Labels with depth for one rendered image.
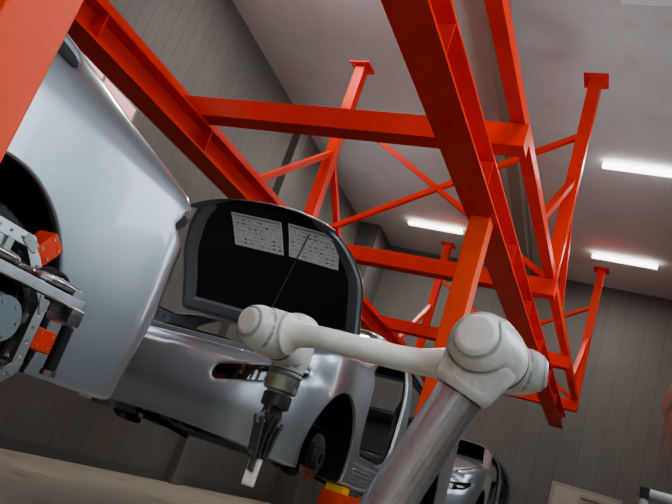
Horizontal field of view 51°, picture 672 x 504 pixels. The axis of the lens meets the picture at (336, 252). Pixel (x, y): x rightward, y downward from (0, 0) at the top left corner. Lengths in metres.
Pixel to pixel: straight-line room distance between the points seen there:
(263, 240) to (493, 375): 4.11
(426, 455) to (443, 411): 0.09
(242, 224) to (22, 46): 3.93
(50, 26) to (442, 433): 1.20
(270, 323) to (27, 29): 0.82
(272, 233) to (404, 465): 4.01
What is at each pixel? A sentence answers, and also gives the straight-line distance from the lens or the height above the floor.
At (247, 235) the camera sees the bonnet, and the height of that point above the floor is 2.25.
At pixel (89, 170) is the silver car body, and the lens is 2.56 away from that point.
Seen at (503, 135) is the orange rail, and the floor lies 3.30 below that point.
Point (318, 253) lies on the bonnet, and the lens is 5.21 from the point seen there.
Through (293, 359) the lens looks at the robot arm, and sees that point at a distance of 1.81.
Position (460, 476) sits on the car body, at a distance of 10.30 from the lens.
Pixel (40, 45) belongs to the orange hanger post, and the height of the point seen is 1.38.
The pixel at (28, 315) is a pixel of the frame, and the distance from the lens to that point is 2.41.
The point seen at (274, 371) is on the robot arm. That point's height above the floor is 0.93.
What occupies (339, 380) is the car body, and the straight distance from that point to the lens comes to 4.77.
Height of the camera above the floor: 0.71
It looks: 17 degrees up
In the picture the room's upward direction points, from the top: 19 degrees clockwise
